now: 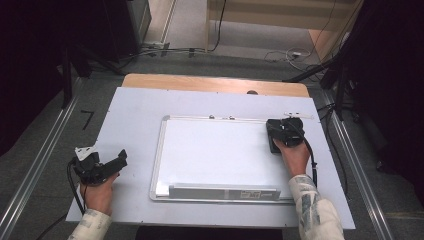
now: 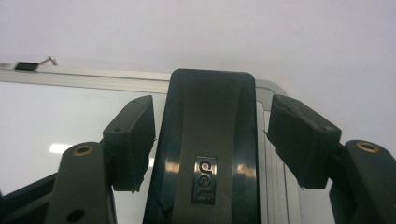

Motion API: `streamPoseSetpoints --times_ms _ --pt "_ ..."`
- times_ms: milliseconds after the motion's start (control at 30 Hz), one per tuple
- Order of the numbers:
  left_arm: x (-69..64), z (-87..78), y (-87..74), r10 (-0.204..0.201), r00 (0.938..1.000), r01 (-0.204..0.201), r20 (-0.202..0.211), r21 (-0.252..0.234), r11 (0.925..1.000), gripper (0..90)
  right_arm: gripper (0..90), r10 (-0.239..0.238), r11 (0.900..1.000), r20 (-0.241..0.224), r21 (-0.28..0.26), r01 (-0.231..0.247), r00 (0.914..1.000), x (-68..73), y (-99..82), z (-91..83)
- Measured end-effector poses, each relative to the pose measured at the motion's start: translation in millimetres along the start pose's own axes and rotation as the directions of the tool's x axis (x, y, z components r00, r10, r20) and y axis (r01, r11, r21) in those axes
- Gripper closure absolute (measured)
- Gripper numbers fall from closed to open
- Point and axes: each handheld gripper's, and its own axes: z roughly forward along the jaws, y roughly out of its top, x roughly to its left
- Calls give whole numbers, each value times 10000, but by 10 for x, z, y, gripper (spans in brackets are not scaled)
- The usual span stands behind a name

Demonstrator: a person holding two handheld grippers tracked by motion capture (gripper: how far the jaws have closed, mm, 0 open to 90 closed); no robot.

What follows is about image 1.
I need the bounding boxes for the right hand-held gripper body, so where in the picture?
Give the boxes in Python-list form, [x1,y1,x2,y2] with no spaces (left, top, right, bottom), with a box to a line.
[278,111,315,149]

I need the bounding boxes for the black whiteboard eraser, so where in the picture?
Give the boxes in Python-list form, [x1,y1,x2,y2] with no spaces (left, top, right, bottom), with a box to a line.
[268,139,283,155]

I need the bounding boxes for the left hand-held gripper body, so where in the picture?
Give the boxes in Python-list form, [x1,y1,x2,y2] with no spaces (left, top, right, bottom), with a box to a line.
[71,145,116,186]

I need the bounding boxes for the dark cabinet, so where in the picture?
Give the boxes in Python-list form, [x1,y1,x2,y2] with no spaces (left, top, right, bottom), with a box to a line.
[99,0,153,64]

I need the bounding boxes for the black floor cables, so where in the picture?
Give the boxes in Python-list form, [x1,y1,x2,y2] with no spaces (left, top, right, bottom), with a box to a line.
[114,45,208,64]

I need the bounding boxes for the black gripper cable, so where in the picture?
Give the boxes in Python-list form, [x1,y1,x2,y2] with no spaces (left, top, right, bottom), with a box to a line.
[281,119,319,188]
[34,159,88,240]

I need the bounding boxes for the person's right hand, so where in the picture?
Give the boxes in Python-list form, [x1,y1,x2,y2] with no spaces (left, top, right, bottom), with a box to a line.
[272,137,312,179]

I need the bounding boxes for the white floor cable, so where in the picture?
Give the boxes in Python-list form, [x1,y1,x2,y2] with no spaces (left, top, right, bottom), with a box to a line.
[263,47,314,72]

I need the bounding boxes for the black tripod stand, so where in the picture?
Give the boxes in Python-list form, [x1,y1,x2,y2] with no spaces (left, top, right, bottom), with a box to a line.
[281,54,357,122]

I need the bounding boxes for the wooden table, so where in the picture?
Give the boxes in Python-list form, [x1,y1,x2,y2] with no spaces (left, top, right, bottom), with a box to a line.
[121,72,312,99]

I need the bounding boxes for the person's left hand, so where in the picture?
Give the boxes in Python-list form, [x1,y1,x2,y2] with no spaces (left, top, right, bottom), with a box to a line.
[79,172,120,217]

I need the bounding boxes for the large white panel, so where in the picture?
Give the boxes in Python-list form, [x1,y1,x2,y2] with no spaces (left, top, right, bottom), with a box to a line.
[65,86,356,231]

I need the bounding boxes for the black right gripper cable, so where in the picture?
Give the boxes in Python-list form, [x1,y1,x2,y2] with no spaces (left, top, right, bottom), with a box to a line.
[281,119,319,188]

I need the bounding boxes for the black hanging cable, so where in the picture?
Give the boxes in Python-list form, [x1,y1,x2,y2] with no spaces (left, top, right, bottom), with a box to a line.
[209,0,228,53]

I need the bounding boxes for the light wooden furniture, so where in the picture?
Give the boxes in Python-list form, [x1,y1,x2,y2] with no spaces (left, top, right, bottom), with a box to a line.
[203,0,365,62]

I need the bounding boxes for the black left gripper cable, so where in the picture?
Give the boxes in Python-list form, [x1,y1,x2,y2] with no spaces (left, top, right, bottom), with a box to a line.
[34,159,88,240]

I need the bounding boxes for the black metal stand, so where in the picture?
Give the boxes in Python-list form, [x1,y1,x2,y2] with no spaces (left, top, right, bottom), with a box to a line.
[60,44,75,110]

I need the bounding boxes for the aluminium floor rail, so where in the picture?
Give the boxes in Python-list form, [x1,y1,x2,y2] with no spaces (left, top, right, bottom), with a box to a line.
[0,77,85,240]
[320,89,397,240]

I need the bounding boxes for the white whiteboard with metal frame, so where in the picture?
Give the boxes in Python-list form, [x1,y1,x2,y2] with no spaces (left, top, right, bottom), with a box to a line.
[148,114,301,205]

